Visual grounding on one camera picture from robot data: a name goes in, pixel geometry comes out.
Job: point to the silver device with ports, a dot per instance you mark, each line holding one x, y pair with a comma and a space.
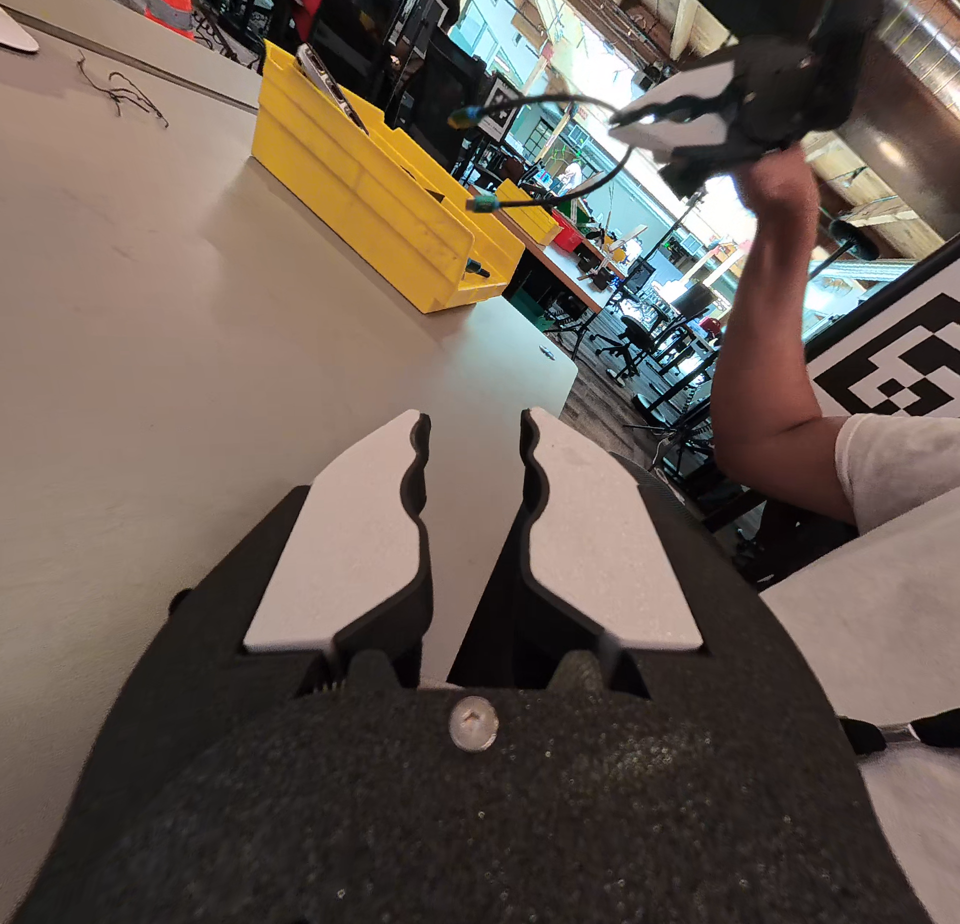
330, 88

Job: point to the yellow plastic bin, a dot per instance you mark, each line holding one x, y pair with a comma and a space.
360, 181

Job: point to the red bin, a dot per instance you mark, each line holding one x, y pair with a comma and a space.
568, 234

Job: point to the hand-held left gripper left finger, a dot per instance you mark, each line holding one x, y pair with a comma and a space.
345, 534

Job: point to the person's right forearm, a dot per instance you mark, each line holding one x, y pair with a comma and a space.
765, 384

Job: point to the silver ceiling duct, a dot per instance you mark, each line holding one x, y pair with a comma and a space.
915, 31

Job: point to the white desk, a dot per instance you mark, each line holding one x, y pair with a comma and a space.
187, 354

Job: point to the white panel stand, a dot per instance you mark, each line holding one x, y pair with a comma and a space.
13, 35

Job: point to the small black white marker tag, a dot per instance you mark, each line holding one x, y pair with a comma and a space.
501, 110

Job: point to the large black white marker board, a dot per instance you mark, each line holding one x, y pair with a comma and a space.
900, 354

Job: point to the person's right hand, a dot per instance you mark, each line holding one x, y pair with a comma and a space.
780, 196

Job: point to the background work table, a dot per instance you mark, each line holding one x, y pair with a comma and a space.
570, 268

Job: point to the black office chair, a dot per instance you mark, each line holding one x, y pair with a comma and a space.
630, 343

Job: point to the person's white shirt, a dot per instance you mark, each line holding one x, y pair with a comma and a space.
892, 601

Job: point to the small yellow bin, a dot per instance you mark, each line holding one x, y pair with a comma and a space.
529, 215

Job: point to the orange traffic cone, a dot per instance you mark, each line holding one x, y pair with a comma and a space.
171, 1

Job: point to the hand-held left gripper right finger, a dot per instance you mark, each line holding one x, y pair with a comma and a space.
607, 556

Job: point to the black mesh chair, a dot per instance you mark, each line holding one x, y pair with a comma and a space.
360, 31

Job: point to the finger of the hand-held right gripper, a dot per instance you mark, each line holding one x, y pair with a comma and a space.
686, 88
675, 138

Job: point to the small black connector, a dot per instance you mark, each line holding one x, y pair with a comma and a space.
476, 269

